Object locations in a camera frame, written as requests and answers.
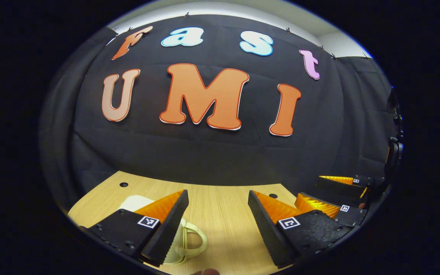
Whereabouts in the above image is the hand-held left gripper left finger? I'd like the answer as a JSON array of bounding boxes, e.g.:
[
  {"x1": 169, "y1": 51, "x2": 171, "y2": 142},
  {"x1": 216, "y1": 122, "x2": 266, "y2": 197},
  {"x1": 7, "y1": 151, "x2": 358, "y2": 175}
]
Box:
[{"x1": 84, "y1": 189, "x2": 190, "y2": 268}]

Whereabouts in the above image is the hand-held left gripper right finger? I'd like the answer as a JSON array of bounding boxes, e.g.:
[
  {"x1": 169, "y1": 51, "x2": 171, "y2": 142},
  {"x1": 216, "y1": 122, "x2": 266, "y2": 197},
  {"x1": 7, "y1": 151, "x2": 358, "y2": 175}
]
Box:
[{"x1": 247, "y1": 190, "x2": 348, "y2": 269}]

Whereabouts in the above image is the pale yellow suitcase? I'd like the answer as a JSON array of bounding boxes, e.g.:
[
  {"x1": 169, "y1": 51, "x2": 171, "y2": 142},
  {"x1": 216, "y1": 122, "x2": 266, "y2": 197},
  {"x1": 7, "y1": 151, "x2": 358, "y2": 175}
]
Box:
[{"x1": 119, "y1": 195, "x2": 209, "y2": 265}]

